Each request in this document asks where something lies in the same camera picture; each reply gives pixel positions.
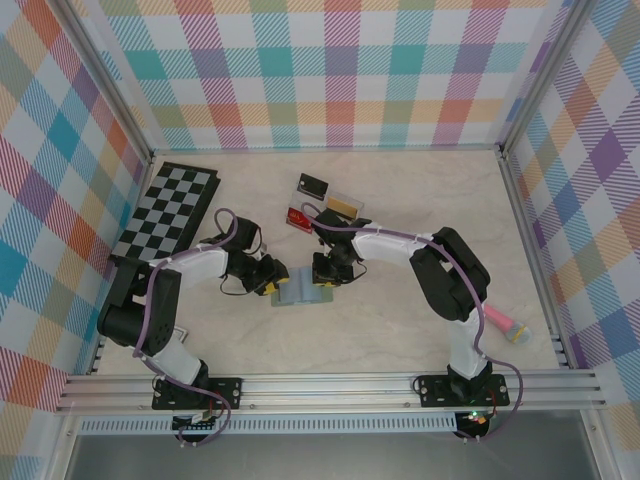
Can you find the green card holder wallet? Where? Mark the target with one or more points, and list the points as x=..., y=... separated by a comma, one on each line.
x=295, y=287

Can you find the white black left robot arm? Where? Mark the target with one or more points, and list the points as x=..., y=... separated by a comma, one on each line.
x=130, y=320

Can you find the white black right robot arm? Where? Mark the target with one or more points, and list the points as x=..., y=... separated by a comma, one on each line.
x=450, y=280

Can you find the gold magnetic stripe card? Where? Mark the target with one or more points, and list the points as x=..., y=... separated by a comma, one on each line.
x=342, y=206

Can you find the red card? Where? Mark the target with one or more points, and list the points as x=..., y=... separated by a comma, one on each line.
x=299, y=219

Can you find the clear acrylic card organizer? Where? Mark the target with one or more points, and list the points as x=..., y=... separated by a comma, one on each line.
x=345, y=197

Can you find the black card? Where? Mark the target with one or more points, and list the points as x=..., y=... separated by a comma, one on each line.
x=312, y=185

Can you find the paper banknote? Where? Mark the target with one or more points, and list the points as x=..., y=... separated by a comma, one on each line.
x=181, y=334

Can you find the black grey chessboard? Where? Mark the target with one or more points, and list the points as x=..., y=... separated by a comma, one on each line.
x=165, y=215

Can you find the small controller board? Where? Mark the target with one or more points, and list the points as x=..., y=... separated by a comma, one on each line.
x=197, y=422
x=475, y=417

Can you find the pink toy microphone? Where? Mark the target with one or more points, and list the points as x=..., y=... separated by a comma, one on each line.
x=500, y=320

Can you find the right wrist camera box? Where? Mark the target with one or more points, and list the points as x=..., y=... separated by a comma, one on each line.
x=330, y=222

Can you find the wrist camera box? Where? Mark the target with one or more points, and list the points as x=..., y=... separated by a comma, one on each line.
x=247, y=235
x=330, y=222

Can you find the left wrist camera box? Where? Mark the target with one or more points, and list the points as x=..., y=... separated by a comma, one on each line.
x=247, y=235

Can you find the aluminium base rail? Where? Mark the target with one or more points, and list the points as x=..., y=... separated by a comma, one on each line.
x=325, y=392

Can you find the aluminium side rail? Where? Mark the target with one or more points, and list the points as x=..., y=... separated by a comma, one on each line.
x=145, y=175
x=525, y=225

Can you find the aluminium frame post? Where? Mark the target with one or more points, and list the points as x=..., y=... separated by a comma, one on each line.
x=105, y=85
x=545, y=80

